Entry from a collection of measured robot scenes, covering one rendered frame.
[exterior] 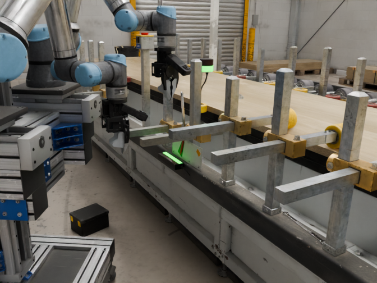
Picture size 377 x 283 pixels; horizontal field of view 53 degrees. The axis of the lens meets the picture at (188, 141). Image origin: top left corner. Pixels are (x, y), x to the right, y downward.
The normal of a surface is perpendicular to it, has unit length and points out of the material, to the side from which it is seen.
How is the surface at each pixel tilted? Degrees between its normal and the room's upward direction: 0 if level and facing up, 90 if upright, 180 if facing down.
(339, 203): 90
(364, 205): 90
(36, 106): 90
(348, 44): 90
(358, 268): 0
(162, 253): 0
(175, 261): 0
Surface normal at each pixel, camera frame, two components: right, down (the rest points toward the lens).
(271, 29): 0.44, 0.29
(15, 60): 0.79, 0.29
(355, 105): -0.87, 0.14
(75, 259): 0.02, -0.95
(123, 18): -0.25, 0.29
